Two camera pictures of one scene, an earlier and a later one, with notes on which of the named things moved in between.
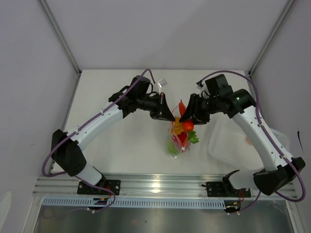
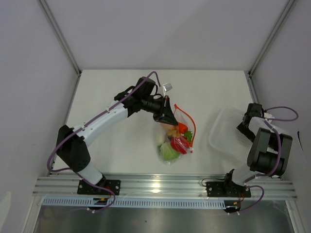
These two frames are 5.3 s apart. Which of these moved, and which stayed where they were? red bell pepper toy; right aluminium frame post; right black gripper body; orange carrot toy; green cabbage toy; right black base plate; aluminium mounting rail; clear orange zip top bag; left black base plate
Moved: right black gripper body; red bell pepper toy; clear orange zip top bag; orange carrot toy; green cabbage toy
Stayed: right black base plate; left black base plate; aluminium mounting rail; right aluminium frame post
